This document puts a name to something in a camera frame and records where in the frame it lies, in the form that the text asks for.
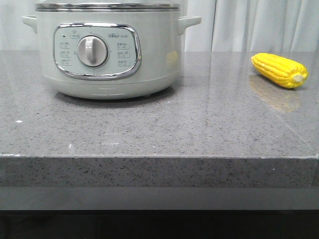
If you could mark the yellow corn cob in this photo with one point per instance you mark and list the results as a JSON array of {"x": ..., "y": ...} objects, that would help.
[{"x": 282, "y": 71}]

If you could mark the white curtain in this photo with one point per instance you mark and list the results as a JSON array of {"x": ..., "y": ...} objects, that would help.
[{"x": 226, "y": 26}]

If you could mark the pale green electric cooking pot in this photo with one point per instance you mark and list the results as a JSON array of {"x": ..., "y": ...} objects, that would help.
[{"x": 109, "y": 52}]

